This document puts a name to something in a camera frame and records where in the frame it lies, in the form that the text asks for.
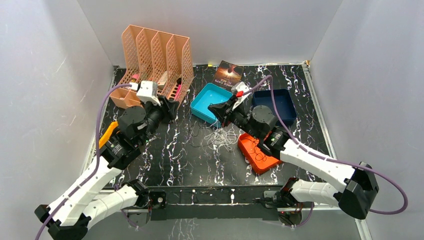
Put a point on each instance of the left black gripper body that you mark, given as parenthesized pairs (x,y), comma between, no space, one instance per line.
(164,110)

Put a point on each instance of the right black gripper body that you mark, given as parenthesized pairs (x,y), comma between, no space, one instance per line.
(241,118)

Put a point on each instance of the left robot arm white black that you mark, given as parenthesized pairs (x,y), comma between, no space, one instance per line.
(72,214)

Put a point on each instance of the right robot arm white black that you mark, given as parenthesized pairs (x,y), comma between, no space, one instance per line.
(352,189)

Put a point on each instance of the teal square tray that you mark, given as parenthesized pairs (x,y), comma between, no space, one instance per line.
(210,94)

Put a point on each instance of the pink marker in organizer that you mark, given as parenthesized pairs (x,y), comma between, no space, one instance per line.
(179,86)

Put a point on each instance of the white box in organizer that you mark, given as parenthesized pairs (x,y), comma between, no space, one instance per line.
(162,81)

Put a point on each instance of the navy blue square tray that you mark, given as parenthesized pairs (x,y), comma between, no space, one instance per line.
(283,101)

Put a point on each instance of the yellow small bin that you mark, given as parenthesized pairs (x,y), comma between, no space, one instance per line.
(108,133)

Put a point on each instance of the dark book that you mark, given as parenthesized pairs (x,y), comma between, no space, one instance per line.
(227,75)

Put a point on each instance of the orange square tray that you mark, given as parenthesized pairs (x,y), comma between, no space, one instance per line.
(260,162)

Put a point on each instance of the pink plastic file organizer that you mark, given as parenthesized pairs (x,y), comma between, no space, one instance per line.
(150,53)

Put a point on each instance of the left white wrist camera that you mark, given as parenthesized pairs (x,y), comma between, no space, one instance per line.
(148,92)

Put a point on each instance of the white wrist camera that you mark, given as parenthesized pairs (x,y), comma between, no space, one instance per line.
(148,92)
(239,90)

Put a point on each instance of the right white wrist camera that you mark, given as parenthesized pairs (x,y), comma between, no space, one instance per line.
(239,90)

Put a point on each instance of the aluminium frame rail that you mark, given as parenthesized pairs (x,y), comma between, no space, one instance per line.
(362,226)

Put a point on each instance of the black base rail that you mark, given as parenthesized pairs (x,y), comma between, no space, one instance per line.
(213,202)

